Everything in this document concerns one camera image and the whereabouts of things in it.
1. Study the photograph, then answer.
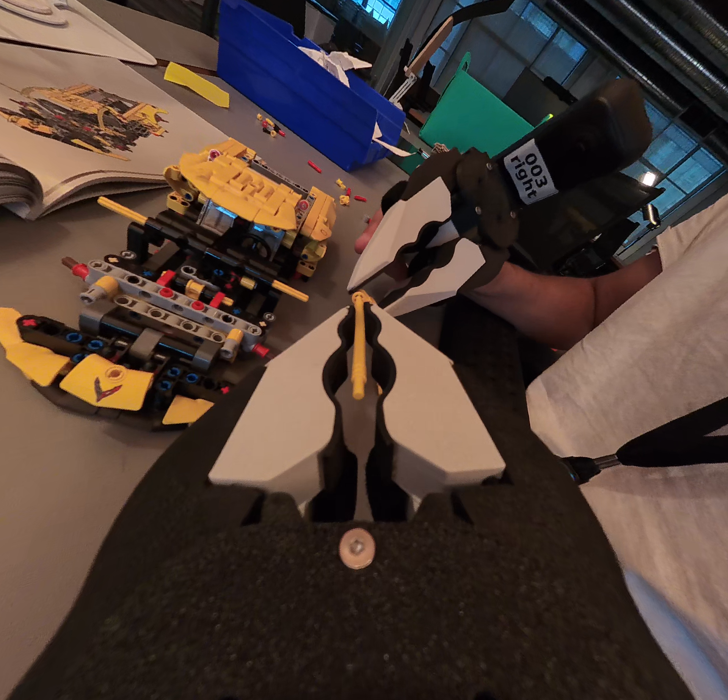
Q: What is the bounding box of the green box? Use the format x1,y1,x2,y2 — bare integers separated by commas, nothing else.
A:
420,52,535,158

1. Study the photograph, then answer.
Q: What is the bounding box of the grey desk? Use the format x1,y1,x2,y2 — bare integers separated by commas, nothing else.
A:
0,0,450,700

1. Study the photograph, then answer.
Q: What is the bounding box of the yellow toy brick car model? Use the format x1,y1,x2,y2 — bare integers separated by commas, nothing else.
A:
0,137,337,431

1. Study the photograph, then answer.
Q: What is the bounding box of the crumpled white paper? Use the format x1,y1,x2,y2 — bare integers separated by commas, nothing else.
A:
298,46,410,158

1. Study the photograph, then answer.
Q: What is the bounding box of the black office chair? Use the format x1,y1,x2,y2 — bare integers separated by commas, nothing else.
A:
535,174,666,274

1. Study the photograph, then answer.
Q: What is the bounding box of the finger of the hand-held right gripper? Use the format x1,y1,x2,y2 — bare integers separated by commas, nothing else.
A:
378,237,488,319
346,175,454,293

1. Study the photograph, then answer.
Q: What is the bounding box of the black lanyard cord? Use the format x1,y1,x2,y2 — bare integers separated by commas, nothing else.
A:
560,399,728,485

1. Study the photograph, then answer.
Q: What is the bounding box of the blue plastic bin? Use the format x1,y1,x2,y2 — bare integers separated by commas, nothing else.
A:
217,0,406,172

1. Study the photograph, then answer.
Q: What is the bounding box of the person's right forearm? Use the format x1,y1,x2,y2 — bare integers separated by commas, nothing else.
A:
461,248,663,351

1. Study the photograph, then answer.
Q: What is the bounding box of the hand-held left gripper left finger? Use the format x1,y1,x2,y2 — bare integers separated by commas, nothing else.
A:
207,305,356,504

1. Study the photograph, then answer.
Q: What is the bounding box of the white desk stand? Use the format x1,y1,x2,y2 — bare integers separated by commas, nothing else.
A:
387,0,518,110

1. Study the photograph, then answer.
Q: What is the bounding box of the yellow paper sheet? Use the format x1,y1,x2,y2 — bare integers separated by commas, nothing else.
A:
164,61,230,108

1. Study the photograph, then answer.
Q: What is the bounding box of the instruction booklet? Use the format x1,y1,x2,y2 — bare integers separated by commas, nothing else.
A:
0,43,228,221

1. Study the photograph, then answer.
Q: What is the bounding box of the person's white shirt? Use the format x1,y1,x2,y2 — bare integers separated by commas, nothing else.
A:
526,197,728,700

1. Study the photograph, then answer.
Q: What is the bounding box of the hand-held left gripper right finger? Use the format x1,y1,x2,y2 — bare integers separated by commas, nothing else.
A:
370,304,507,502

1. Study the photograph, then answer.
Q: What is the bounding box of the yellow axle with black connector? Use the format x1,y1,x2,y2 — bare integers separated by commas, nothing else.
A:
351,291,370,401

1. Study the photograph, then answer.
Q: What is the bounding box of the white sign stand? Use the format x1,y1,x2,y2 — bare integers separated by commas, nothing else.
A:
0,0,157,66

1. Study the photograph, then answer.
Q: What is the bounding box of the person's right hand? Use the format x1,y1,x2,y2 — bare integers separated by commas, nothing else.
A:
354,214,381,256

